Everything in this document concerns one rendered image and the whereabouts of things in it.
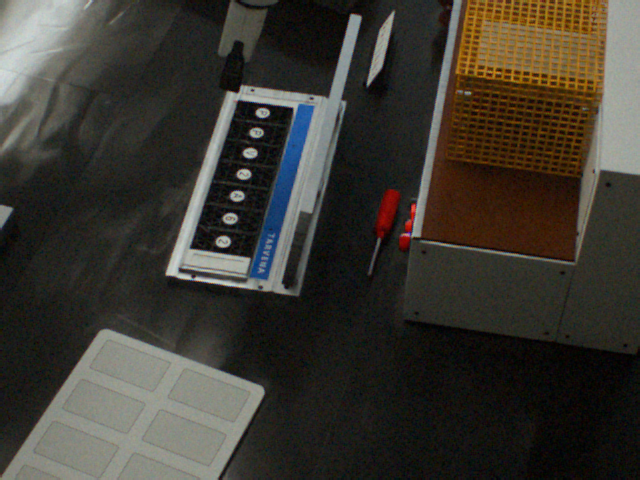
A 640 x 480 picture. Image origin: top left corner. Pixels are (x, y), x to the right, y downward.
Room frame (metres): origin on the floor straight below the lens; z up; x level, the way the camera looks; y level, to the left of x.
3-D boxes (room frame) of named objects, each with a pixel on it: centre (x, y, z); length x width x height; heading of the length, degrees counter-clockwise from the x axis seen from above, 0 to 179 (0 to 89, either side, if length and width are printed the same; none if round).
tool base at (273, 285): (1.47, 0.10, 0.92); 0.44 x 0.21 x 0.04; 171
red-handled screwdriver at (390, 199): (1.38, -0.10, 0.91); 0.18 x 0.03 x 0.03; 167
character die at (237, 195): (1.43, 0.13, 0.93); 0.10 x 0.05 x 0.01; 80
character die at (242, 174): (1.48, 0.13, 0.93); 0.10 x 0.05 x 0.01; 81
